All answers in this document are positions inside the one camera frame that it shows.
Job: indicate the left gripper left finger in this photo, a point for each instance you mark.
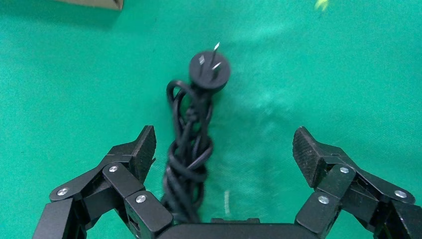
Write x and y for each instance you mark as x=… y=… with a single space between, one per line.
x=115 y=178

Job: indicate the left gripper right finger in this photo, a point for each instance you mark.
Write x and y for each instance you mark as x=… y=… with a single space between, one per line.
x=339 y=178

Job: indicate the brown cardboard box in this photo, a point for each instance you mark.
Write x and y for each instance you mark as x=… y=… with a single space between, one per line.
x=99 y=3

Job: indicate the green table mat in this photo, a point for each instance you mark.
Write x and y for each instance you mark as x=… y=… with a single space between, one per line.
x=66 y=82

